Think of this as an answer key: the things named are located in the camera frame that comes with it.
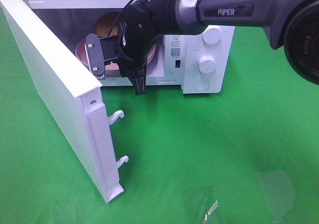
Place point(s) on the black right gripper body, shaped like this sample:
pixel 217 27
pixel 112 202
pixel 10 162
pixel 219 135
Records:
pixel 139 37

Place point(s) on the white warning sticker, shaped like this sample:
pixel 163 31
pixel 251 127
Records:
pixel 176 46

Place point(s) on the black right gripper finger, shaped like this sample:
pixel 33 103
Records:
pixel 138 78

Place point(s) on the lower white microwave knob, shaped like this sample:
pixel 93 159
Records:
pixel 206 64

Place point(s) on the burger with lettuce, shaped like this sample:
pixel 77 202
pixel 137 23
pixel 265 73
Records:
pixel 104 23

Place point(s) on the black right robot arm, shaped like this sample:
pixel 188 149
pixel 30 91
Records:
pixel 291 24

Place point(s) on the upper white microwave knob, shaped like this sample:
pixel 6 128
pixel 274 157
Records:
pixel 211 35

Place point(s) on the pink round plate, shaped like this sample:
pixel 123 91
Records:
pixel 82 52

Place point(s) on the white microwave knob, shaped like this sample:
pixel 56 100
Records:
pixel 211 35
pixel 206 64

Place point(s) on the round white door button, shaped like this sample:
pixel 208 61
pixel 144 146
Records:
pixel 202 84

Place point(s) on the white microwave door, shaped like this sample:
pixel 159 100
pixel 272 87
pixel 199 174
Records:
pixel 72 95

